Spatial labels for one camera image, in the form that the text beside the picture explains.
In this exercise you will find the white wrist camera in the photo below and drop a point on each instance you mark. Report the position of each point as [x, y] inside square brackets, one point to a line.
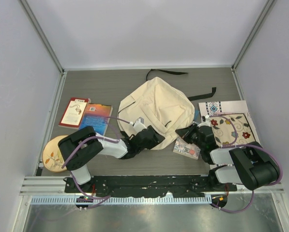
[139, 125]
[205, 119]

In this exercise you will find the floral pink paperback book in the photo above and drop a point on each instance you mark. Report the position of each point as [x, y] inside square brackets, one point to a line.
[185, 149]

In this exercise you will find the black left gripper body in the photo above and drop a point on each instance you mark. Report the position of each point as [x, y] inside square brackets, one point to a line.
[149, 145]

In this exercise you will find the red white paperback book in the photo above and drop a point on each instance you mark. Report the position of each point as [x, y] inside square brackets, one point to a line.
[74, 112]

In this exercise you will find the square floral ceramic plate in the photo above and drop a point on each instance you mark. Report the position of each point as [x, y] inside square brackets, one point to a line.
[233, 129]

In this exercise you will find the patterned white placemat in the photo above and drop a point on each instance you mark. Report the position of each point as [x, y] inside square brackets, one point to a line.
[218, 108]

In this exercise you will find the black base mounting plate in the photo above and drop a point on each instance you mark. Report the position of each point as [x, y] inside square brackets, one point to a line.
[153, 186]

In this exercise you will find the round wooden painted plate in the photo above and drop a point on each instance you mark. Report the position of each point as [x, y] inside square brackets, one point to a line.
[51, 157]

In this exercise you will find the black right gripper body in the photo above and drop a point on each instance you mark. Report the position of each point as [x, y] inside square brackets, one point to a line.
[194, 139]

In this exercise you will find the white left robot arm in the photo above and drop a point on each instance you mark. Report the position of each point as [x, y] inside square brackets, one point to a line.
[80, 147]

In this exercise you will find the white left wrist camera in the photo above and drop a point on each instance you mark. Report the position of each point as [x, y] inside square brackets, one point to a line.
[139, 125]

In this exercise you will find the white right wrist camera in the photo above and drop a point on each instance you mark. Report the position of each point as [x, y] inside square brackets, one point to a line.
[205, 119]

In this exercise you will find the aluminium frame rail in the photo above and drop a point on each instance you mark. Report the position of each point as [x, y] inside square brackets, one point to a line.
[43, 185]

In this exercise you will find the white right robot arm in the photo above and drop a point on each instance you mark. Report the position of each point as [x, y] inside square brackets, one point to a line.
[246, 164]

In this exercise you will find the blue orange paperback book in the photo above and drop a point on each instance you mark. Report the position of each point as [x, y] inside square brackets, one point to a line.
[97, 116]

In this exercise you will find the cream canvas backpack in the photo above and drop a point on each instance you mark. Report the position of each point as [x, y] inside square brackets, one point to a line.
[162, 106]

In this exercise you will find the small blue notebook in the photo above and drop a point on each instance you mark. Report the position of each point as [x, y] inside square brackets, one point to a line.
[196, 114]

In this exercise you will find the white slotted cable duct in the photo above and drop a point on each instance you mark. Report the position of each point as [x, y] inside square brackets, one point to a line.
[82, 200]

